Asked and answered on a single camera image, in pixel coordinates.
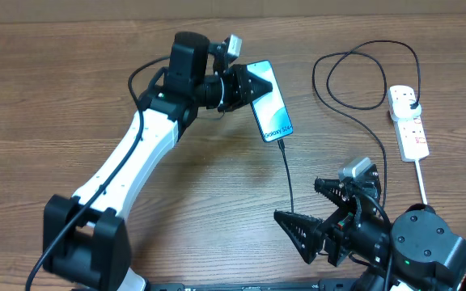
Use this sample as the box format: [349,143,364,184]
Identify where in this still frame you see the Samsung smartphone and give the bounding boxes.
[247,60,293,142]

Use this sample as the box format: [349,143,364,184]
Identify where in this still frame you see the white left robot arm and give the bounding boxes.
[25,32,277,290]

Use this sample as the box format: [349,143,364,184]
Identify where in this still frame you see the white power strip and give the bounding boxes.
[387,84,430,162]

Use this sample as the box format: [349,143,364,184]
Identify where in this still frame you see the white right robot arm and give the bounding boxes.
[273,178,466,290]

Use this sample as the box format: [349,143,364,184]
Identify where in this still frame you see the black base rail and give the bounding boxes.
[143,277,363,291]

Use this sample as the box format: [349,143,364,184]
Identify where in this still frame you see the white charger adapter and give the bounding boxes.
[389,99,422,122]

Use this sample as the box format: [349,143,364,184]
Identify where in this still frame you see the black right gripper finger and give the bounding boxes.
[273,210,324,264]
[314,178,357,210]

